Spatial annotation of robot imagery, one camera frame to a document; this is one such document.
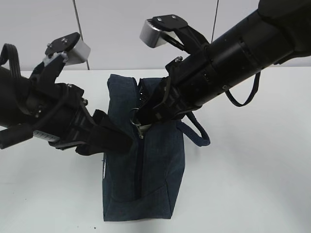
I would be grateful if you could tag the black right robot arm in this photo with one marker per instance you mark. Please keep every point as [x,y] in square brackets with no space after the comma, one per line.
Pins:
[276,32]

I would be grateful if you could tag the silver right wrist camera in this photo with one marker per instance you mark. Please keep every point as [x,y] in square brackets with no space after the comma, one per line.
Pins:
[160,30]

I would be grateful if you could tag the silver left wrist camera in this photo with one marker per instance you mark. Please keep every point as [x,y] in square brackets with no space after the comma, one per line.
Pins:
[70,47]

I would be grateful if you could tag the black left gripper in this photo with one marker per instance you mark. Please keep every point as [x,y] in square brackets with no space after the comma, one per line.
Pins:
[76,128]

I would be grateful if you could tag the dark blue fabric bag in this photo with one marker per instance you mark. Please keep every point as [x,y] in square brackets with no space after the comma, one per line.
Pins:
[144,182]

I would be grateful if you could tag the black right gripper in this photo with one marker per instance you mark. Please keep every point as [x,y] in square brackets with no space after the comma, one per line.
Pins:
[185,89]

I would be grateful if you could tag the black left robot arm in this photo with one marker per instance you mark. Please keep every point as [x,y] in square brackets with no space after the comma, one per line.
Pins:
[55,112]

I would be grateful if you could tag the metal zipper pull with ring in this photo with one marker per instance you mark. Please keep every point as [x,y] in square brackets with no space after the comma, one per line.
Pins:
[136,123]

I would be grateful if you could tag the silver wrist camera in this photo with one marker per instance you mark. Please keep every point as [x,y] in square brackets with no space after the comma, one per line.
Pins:
[160,30]
[70,47]

